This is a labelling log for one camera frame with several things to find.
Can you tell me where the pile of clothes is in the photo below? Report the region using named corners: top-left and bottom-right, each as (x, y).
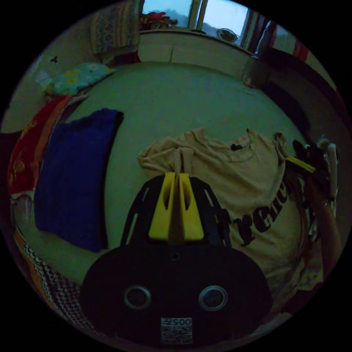
top-left (33, 108), bottom-right (125, 253)

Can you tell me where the patterned curtain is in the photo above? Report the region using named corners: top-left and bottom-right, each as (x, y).
top-left (90, 2), bottom-right (141, 56)

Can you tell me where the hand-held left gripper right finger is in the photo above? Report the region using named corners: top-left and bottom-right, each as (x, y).
top-left (178, 173), bottom-right (205, 242)

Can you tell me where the bed with pale green sheet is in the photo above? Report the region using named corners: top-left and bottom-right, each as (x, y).
top-left (12, 61), bottom-right (313, 292)

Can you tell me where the red printed blanket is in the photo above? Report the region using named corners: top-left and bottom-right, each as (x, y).
top-left (7, 94), bottom-right (88, 196)

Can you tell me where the person's right forearm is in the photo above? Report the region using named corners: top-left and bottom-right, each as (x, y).
top-left (311, 204), bottom-right (342, 249)

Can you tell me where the zigzag patterned blanket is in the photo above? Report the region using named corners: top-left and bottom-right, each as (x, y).
top-left (15, 230), bottom-right (95, 332)

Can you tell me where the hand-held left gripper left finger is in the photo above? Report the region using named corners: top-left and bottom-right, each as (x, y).
top-left (148, 172), bottom-right (176, 242)

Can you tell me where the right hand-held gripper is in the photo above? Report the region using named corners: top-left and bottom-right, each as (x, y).
top-left (285, 139), bottom-right (331, 194)

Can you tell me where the decorative plate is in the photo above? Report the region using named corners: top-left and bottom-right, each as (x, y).
top-left (216, 27), bottom-right (239, 43)

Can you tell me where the light blue printed pillow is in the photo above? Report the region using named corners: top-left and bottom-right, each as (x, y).
top-left (45, 62), bottom-right (116, 96)

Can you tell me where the skin tone short sleeve shirt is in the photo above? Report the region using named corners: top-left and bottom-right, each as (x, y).
top-left (137, 127), bottom-right (326, 293)

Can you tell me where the red flower plant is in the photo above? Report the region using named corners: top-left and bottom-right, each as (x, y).
top-left (139, 12), bottom-right (178, 30)

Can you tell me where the window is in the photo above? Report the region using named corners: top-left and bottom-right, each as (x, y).
top-left (139, 0), bottom-right (258, 51)

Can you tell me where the person's right hand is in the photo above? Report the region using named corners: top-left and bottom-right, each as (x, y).
top-left (304, 175), bottom-right (331, 213)

